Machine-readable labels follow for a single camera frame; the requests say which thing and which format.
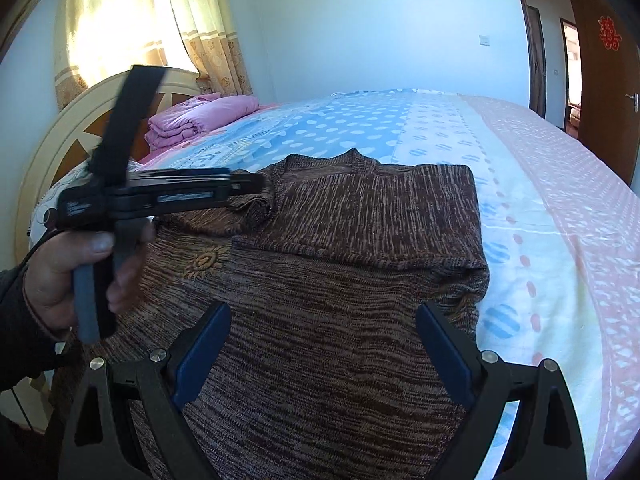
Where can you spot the folded pink quilt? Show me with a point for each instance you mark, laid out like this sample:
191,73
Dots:
200,117

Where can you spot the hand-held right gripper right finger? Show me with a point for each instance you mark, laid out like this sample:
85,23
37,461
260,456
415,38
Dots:
447,355

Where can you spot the person's left forearm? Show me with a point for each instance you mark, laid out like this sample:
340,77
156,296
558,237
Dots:
22,330

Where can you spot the red paper door decoration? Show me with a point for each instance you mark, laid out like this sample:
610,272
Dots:
609,33

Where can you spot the white patterned pillow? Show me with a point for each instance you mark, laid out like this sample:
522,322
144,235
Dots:
55,195

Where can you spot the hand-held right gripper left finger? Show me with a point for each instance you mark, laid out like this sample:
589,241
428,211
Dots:
200,355

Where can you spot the brown knitted sweater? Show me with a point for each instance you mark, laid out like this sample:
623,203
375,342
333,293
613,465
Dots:
320,310

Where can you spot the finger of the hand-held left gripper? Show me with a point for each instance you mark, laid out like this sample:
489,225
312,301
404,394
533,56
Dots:
220,192
190,176

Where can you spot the blue polka dot blanket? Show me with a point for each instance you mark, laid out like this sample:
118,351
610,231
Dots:
540,240

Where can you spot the brown wooden door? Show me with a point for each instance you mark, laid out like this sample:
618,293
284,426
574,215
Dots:
605,100

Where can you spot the cream wooden headboard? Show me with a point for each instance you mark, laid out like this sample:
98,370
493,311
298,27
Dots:
55,145

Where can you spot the brown door frame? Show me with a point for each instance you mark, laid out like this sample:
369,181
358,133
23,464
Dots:
524,20

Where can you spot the yellow patterned curtain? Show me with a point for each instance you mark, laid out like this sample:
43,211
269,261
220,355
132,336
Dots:
110,25
215,35

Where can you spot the person's left hand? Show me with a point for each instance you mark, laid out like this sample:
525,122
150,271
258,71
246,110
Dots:
47,285

